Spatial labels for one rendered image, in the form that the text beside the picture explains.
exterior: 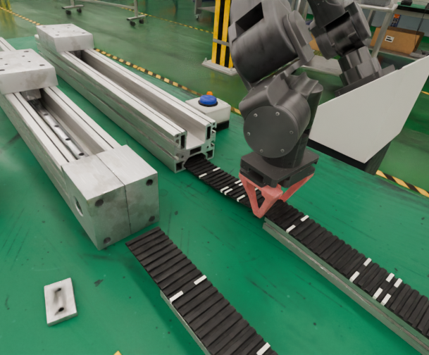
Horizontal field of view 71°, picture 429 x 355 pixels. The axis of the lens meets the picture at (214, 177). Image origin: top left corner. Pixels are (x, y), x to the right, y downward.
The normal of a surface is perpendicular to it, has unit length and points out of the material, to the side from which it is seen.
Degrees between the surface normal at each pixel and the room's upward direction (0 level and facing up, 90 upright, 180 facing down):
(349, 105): 90
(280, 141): 90
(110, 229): 90
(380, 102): 90
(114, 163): 0
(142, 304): 0
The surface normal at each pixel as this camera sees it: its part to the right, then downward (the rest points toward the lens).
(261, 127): -0.46, 0.50
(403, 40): -0.63, 0.41
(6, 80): 0.65, 0.49
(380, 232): 0.07, -0.80
